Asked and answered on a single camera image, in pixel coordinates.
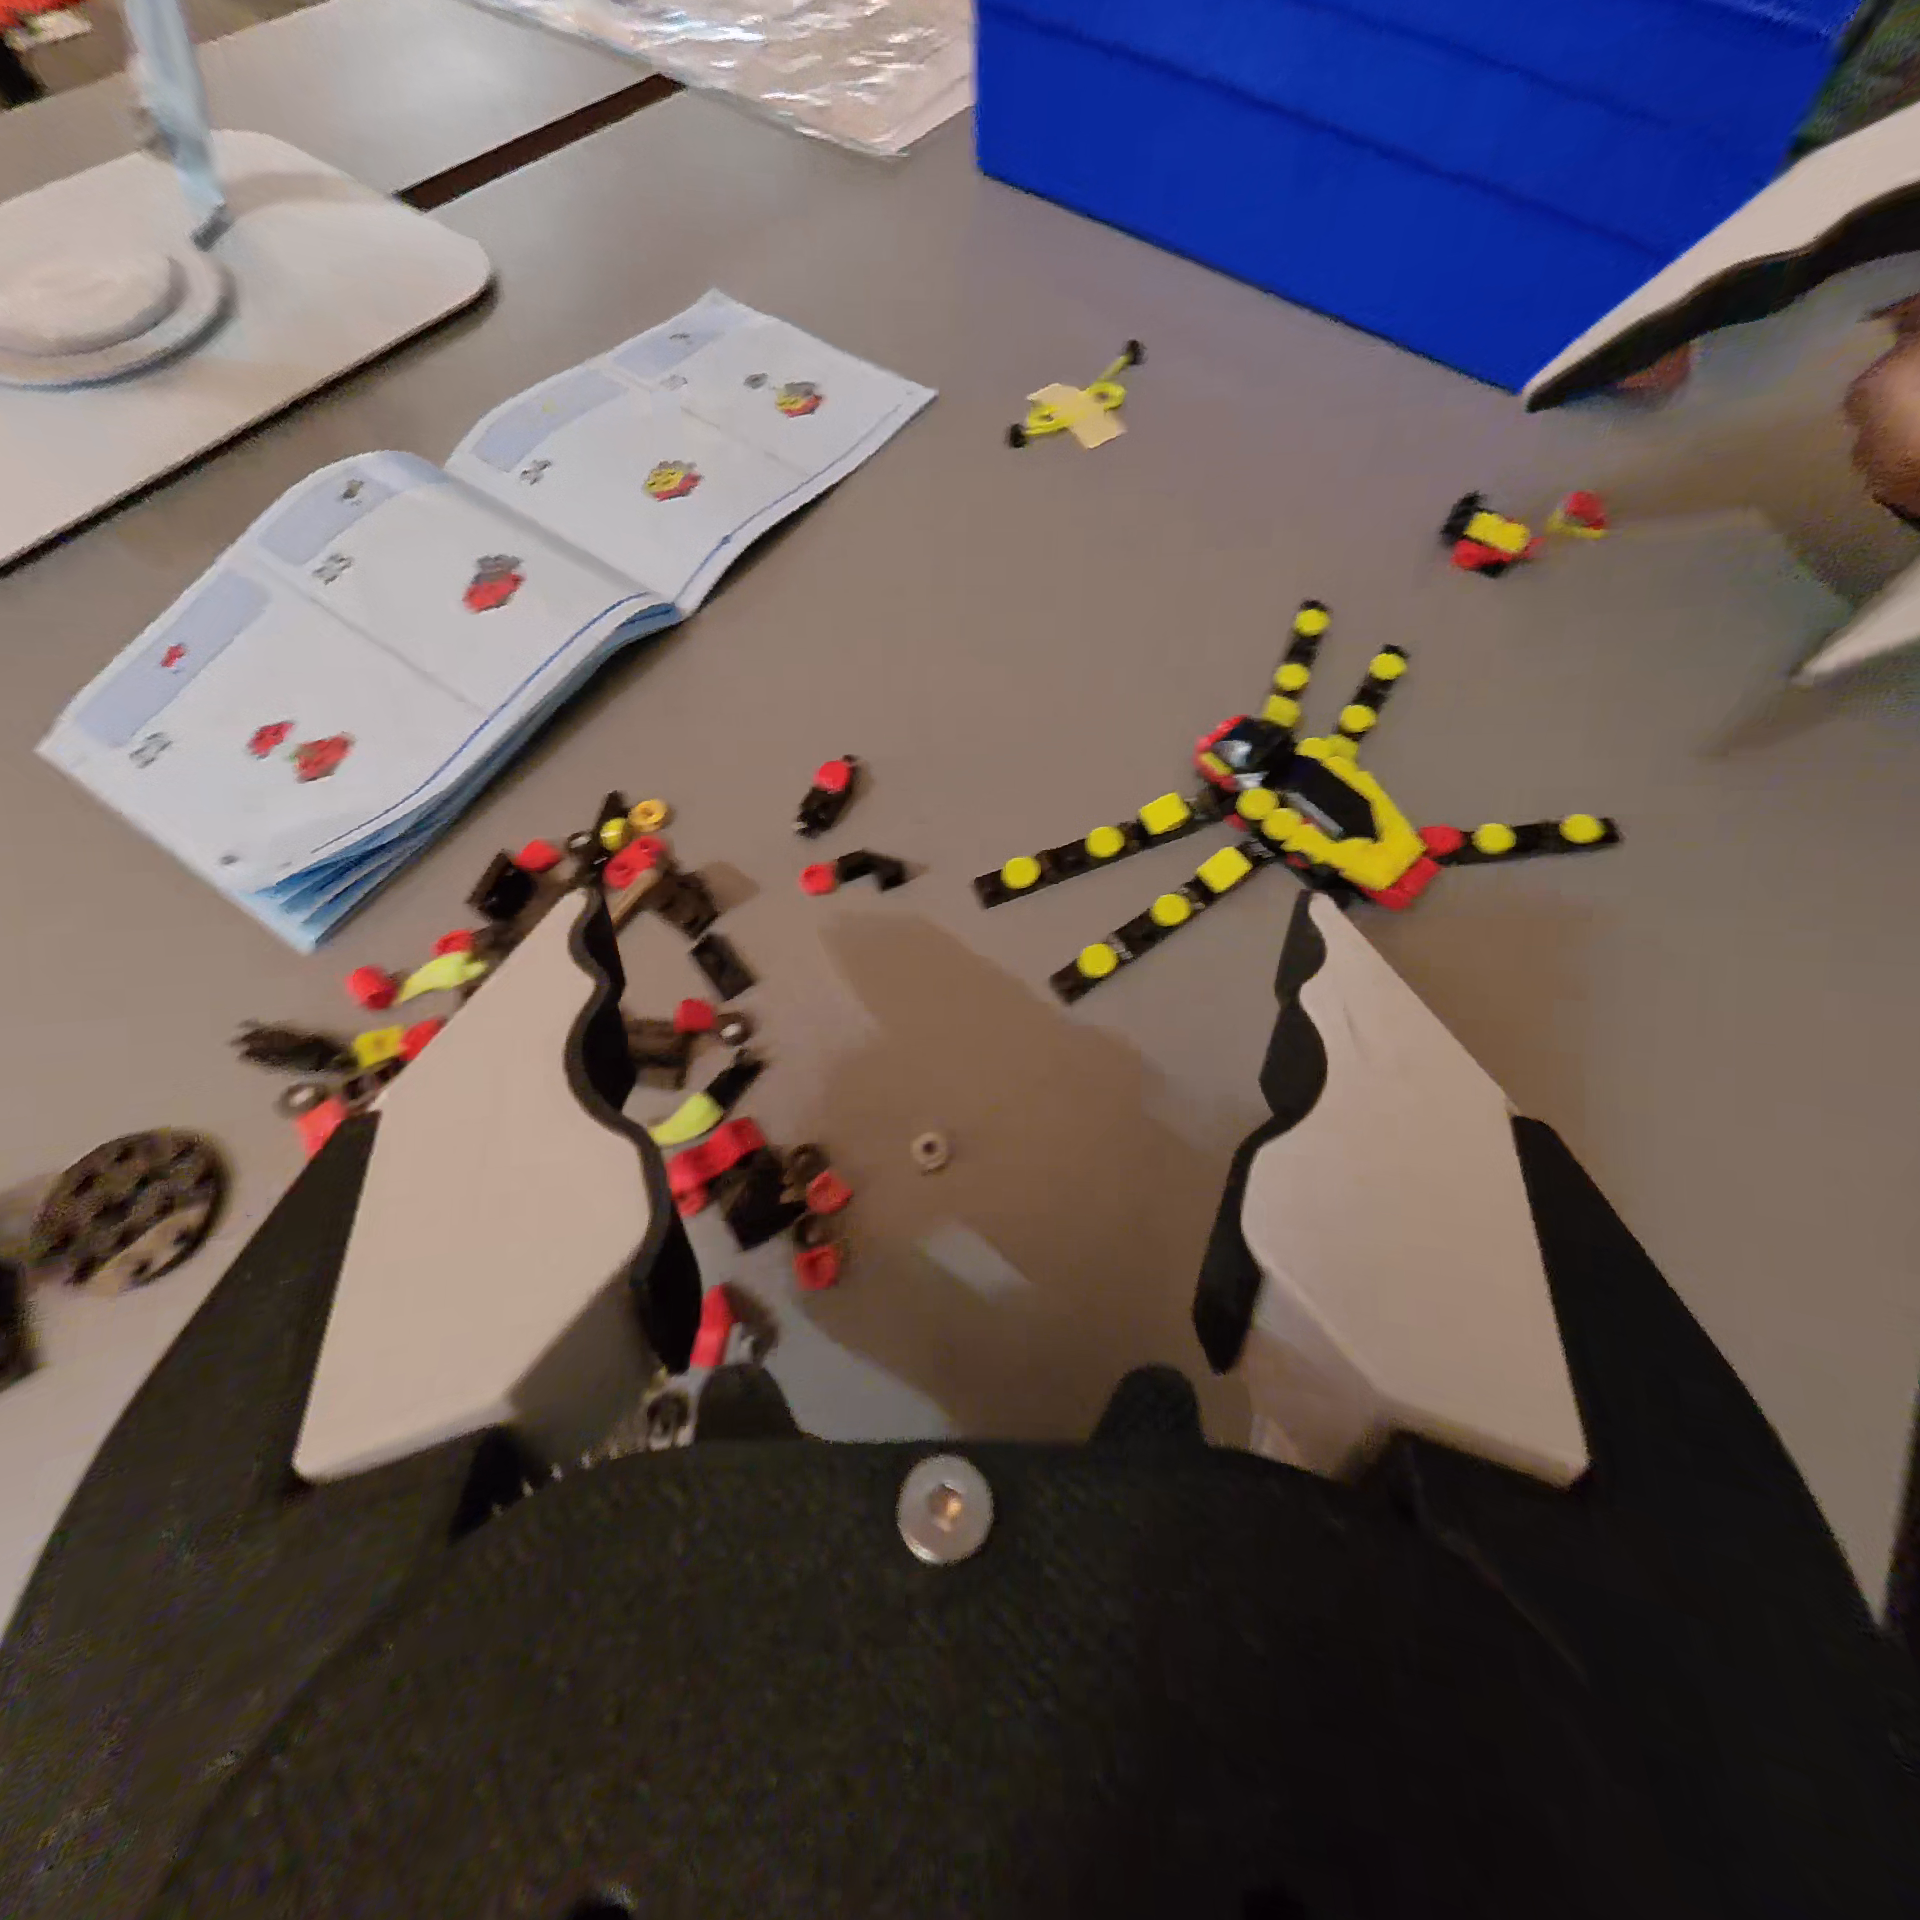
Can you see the black red lego hinge piece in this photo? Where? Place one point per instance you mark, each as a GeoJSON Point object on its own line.
{"type": "Point", "coordinates": [827, 793]}

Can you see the lego instruction booklet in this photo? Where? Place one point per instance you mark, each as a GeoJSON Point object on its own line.
{"type": "Point", "coordinates": [376, 645]}

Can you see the pile of lego pieces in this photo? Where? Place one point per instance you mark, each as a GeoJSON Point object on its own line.
{"type": "Point", "coordinates": [735, 1162]}

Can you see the person's right hand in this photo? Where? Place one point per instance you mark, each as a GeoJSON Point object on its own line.
{"type": "Point", "coordinates": [1890, 421]}

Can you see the white document stand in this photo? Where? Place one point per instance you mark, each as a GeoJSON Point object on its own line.
{"type": "Point", "coordinates": [300, 301]}

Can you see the black round lego plate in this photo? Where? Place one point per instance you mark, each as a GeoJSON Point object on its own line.
{"type": "Point", "coordinates": [128, 1207]}

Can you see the small yellow red lego piece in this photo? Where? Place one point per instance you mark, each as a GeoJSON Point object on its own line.
{"type": "Point", "coordinates": [1578, 515]}

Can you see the black angled lego bracket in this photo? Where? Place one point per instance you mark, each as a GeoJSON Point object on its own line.
{"type": "Point", "coordinates": [874, 869]}

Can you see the clear plastic document sleeve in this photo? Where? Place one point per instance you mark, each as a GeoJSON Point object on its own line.
{"type": "Point", "coordinates": [779, 61]}

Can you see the blue plastic bin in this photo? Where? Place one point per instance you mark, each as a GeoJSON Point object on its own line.
{"type": "Point", "coordinates": [1349, 195]}

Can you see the black yellow red lego assembly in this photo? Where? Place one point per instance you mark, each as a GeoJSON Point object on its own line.
{"type": "Point", "coordinates": [1489, 534]}

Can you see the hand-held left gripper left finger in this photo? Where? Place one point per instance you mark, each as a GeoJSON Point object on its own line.
{"type": "Point", "coordinates": [481, 1231]}

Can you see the yellow black lego spider model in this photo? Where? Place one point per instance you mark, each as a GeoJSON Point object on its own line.
{"type": "Point", "coordinates": [1349, 841]}

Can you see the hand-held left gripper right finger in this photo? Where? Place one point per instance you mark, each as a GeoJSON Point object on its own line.
{"type": "Point", "coordinates": [1394, 1231]}

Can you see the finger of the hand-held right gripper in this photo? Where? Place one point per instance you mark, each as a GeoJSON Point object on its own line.
{"type": "Point", "coordinates": [1881, 630]}
{"type": "Point", "coordinates": [1770, 225]}

